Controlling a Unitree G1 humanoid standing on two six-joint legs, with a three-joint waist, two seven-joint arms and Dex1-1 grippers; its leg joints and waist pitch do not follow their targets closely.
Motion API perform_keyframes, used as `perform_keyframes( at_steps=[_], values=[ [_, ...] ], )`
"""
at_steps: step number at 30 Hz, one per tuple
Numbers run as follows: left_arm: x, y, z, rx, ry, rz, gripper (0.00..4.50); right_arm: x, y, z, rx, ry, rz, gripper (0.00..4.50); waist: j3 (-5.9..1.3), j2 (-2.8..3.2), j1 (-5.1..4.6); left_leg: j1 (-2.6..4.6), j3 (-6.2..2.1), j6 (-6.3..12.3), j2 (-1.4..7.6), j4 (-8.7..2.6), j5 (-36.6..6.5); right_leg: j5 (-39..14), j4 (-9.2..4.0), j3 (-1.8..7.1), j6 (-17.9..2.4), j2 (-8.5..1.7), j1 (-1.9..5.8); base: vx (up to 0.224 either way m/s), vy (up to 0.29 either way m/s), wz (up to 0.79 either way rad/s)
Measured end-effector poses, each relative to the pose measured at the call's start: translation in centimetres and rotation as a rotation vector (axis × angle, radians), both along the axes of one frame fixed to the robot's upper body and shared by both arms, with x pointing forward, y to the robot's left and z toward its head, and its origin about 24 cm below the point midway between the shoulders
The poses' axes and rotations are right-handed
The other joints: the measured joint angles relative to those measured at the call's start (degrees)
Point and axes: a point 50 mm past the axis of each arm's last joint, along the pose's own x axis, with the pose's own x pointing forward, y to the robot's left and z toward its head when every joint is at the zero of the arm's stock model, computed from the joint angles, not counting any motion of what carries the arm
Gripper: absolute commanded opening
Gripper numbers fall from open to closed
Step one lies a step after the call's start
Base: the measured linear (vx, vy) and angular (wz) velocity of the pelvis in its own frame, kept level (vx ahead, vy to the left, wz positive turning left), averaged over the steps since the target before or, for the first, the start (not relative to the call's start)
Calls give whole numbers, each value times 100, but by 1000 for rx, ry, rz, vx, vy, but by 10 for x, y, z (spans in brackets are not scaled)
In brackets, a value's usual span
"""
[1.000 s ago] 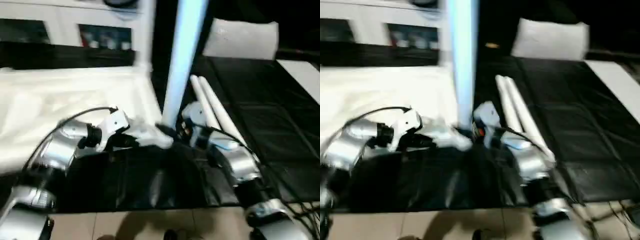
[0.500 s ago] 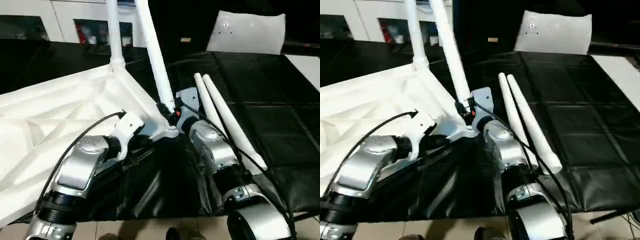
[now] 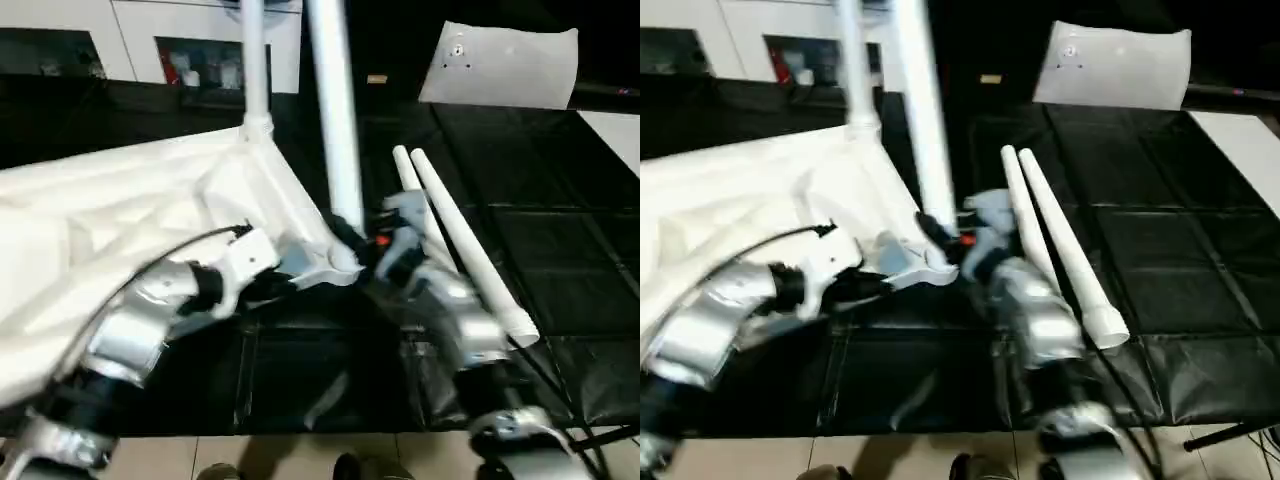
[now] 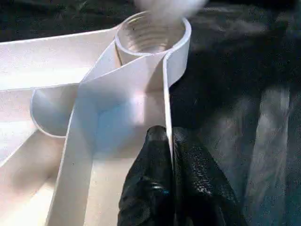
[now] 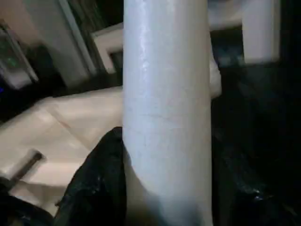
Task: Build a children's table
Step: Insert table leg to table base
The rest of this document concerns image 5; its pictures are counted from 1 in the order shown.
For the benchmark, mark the white cabinet with glass doors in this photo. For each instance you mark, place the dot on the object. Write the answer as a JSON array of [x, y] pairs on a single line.
[[261, 28]]

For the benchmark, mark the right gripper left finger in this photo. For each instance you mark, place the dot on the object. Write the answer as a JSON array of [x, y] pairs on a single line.
[[96, 188]]

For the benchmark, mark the white plastic table top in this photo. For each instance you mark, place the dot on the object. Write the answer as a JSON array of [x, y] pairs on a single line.
[[70, 117]]

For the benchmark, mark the black work mat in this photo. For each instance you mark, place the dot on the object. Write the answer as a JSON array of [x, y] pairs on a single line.
[[263, 113]]

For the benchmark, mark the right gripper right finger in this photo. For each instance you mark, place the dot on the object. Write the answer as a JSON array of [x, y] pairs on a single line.
[[235, 193]]

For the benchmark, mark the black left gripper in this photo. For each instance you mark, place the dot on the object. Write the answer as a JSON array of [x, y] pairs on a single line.
[[19, 207]]

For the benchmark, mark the white plastic table leg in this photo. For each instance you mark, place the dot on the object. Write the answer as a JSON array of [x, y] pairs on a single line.
[[167, 94]]

